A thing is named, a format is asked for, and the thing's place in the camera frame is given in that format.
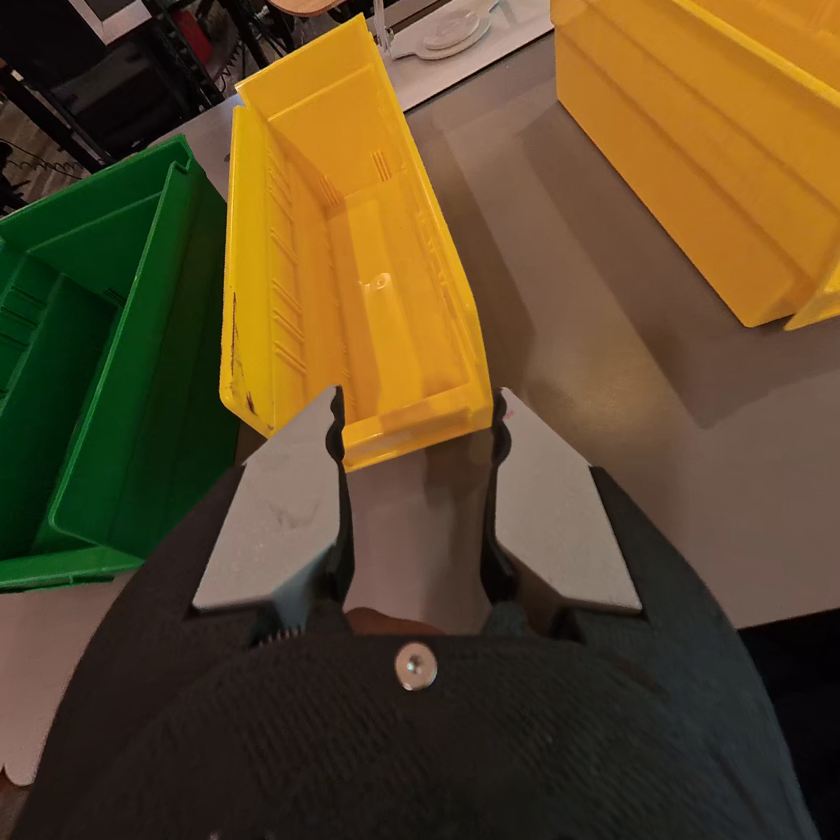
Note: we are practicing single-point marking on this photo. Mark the large yellow plastic bin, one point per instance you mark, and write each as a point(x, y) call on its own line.
point(689, 164)

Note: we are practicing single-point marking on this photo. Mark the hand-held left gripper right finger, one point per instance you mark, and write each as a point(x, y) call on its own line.
point(558, 525)

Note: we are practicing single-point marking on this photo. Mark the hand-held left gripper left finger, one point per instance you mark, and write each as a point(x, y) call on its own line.
point(275, 525)

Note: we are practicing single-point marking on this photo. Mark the white round dish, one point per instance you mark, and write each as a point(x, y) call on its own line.
point(453, 29)

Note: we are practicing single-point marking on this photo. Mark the wooden stool seat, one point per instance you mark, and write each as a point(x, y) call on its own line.
point(308, 5)

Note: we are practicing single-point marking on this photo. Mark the green plastic bin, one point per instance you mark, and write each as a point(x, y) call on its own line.
point(151, 426)

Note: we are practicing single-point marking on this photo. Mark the narrow yellow plastic bin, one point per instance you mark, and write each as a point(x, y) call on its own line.
point(387, 315)

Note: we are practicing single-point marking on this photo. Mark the black shelf rack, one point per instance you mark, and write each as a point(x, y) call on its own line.
point(111, 98)

